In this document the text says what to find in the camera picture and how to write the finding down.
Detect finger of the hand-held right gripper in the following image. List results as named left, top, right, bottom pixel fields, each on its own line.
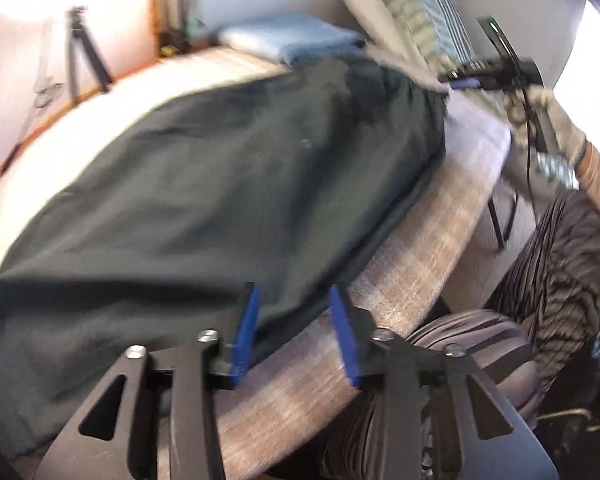
left=437, top=71, right=481, bottom=92

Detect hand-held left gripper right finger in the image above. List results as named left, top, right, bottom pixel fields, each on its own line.
left=329, top=284, right=560, bottom=480

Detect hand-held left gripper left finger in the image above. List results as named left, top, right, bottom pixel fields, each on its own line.
left=35, top=282, right=263, bottom=480

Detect dark green pants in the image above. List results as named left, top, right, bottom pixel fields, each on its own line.
left=0, top=55, right=448, bottom=463

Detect person's right hand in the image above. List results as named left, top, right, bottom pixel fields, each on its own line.
left=502, top=85, right=588, bottom=173

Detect striped pillow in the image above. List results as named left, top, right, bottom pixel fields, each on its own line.
left=344, top=0, right=511, bottom=128

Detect folded blue jeans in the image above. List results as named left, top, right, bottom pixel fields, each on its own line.
left=217, top=12, right=368, bottom=68

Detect person's striped clothing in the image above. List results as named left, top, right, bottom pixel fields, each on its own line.
left=320, top=191, right=600, bottom=480

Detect black bag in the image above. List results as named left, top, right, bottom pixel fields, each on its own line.
left=536, top=332, right=600, bottom=466

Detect small black tripod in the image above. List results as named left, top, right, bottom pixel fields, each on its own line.
left=64, top=6, right=114, bottom=107

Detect wooden bed frame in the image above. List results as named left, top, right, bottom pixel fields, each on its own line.
left=0, top=55, right=161, bottom=201

